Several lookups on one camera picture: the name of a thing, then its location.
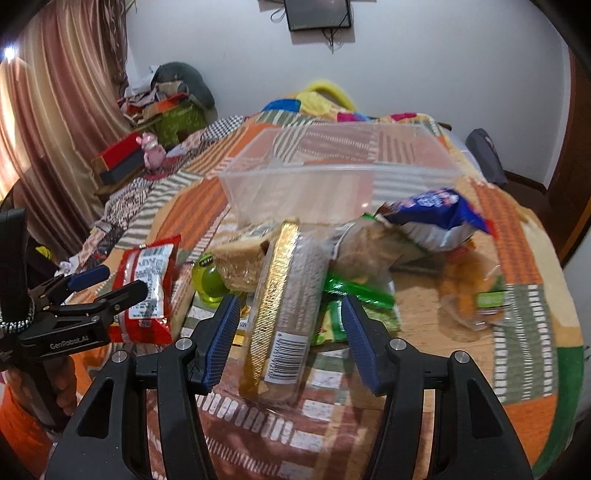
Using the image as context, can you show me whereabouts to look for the green jelly cup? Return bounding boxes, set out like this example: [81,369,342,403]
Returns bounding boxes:
[191,252,229,308]

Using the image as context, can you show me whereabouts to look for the sliced bread loaf pack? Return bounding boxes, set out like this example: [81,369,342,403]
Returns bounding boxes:
[209,222,280,292]

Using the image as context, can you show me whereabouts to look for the orange snack balls bag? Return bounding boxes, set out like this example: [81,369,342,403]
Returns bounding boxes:
[438,246,509,331]

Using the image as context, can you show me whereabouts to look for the gold biscuit pack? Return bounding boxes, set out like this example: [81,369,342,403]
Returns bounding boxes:
[238,220,332,404]

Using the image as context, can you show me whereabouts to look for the clear bag brown biscuits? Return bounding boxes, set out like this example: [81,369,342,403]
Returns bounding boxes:
[329,215,428,284]

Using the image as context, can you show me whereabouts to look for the blue chips bag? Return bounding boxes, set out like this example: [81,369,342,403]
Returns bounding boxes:
[377,188,496,252]

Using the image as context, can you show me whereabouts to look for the red snack packet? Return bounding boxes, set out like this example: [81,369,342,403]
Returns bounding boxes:
[108,233,184,347]

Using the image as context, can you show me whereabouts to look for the red and black box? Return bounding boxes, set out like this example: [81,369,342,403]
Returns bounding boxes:
[91,132,144,185]

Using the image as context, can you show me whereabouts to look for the pink plush toy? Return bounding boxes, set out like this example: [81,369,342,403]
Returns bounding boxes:
[137,132,166,170]

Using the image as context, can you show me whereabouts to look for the green pea snack packet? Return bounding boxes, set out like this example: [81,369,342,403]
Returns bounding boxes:
[311,273,401,346]

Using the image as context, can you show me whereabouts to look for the patchwork striped bed blanket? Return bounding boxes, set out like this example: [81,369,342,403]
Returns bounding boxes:
[0,96,586,480]

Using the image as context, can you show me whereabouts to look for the striped pink curtain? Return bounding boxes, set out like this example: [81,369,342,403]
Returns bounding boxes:
[1,1,130,259]

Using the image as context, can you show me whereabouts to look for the pile of clothes and bags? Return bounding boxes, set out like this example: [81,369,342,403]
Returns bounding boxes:
[118,61,216,150]

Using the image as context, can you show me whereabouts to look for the clear plastic storage bin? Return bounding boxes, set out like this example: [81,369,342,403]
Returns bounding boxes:
[219,122,462,226]

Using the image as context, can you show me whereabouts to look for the dark grey backpack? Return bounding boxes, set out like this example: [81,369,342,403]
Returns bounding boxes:
[465,128,508,189]

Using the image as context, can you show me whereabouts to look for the wall mounted television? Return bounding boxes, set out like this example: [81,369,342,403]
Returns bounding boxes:
[283,0,352,32]

